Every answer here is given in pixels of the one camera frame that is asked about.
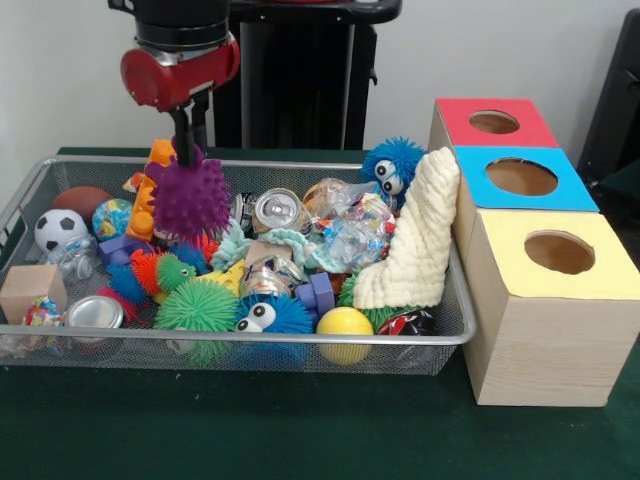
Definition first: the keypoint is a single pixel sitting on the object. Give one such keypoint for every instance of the orange toy brick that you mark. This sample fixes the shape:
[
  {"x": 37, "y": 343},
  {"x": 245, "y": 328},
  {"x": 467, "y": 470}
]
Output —
[{"x": 142, "y": 220}]

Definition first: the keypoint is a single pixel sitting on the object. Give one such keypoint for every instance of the black upright panel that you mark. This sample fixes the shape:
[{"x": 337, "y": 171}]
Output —
[{"x": 615, "y": 100}]

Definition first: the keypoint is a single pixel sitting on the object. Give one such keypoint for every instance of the colourful confetti ball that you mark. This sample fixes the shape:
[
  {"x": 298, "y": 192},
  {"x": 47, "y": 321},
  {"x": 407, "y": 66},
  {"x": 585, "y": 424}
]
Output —
[{"x": 42, "y": 311}]

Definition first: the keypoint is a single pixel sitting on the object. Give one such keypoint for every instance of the green spiky ball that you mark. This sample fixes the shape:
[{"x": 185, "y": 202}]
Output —
[{"x": 200, "y": 307}]

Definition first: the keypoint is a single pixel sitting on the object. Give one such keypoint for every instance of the yellow ball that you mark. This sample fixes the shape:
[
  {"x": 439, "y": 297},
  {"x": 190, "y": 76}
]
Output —
[{"x": 345, "y": 325}]

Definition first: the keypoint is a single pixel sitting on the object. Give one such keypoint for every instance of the cream waffle cloth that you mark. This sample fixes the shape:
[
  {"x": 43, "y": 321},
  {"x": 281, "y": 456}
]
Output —
[{"x": 420, "y": 250}]

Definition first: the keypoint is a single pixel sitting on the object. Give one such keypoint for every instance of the dark green table cloth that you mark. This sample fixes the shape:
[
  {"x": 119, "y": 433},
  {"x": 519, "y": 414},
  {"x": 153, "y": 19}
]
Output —
[
  {"x": 250, "y": 430},
  {"x": 625, "y": 182}
]

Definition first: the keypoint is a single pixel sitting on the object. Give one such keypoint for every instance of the clear mesh bin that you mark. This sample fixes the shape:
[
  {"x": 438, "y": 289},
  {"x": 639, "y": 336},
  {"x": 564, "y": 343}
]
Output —
[{"x": 150, "y": 357}]

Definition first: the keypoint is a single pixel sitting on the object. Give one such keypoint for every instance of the purple spiky toy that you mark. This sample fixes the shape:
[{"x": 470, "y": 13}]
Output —
[{"x": 192, "y": 200}]

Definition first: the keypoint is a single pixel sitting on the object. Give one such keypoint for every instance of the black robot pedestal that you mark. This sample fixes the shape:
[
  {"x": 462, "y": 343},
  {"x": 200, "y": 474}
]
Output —
[{"x": 310, "y": 75}]

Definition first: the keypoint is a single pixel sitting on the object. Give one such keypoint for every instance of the brown toy football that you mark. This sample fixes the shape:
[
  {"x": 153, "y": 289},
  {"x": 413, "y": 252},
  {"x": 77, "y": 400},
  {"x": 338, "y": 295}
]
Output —
[{"x": 80, "y": 197}]

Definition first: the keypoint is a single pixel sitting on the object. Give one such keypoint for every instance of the black and white soccer ball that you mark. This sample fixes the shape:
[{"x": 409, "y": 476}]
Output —
[{"x": 60, "y": 229}]

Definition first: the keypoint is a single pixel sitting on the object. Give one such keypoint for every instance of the blue spiky ball with eyes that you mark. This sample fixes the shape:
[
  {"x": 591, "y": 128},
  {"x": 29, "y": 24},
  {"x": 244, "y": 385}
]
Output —
[
  {"x": 290, "y": 320},
  {"x": 397, "y": 160}
]

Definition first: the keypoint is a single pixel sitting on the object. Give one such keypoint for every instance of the wooden three-hole box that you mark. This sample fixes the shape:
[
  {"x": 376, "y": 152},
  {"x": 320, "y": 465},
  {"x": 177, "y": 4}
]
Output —
[{"x": 550, "y": 350}]

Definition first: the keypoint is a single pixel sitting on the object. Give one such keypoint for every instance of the plain wooden block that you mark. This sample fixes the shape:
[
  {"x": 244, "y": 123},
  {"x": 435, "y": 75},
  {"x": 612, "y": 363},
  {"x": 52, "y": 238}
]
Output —
[{"x": 30, "y": 287}]

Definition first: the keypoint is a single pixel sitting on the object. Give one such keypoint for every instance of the silver tin can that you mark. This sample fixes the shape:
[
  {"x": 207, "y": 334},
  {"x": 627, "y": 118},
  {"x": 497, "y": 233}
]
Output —
[{"x": 95, "y": 312}]

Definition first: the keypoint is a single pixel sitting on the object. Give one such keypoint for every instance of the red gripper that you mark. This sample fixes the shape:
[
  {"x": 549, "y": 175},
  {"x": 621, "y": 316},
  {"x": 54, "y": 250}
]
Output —
[{"x": 190, "y": 75}]

